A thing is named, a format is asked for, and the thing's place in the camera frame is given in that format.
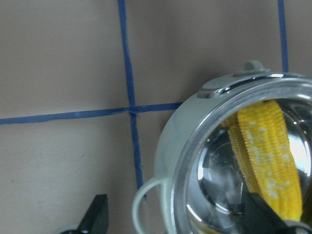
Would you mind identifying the yellow corn cob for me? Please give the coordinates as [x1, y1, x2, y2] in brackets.
[222, 99, 303, 221]

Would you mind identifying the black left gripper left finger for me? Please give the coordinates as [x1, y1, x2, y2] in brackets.
[78, 195, 109, 234]

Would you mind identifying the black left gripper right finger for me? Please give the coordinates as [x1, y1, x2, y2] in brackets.
[244, 192, 312, 234]

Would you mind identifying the pale green steel pot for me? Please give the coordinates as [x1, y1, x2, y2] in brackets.
[132, 60, 312, 234]

